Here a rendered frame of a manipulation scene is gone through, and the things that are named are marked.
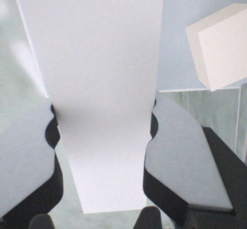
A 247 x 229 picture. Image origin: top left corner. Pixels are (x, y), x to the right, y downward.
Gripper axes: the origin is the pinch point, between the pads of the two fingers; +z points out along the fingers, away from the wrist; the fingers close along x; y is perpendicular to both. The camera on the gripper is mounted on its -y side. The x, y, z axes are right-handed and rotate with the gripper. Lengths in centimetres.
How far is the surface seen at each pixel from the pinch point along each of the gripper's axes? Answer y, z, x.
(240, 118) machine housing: 29, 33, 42
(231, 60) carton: 7.1, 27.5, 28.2
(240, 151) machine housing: 44, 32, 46
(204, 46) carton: 3.7, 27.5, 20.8
